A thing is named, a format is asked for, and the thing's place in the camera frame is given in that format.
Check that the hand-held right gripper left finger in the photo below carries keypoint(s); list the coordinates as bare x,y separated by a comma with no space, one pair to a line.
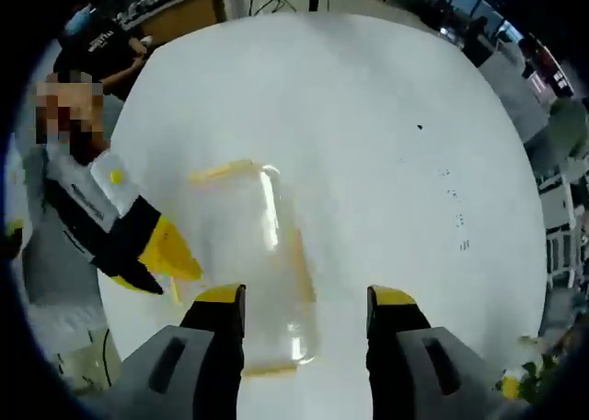
198,369

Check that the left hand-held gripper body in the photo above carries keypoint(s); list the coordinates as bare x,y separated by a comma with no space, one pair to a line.
69,162

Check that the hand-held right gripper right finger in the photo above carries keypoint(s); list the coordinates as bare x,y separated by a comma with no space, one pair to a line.
405,369

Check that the clear plastic box yellow buckles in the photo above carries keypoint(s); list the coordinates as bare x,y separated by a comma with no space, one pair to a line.
239,236

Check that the person's torso grey shirt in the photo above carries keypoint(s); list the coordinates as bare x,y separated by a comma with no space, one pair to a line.
50,277

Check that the wooden cabinet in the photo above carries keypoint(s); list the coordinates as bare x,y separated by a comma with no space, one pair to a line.
184,15

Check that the white office chair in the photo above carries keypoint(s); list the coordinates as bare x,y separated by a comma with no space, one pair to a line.
559,217

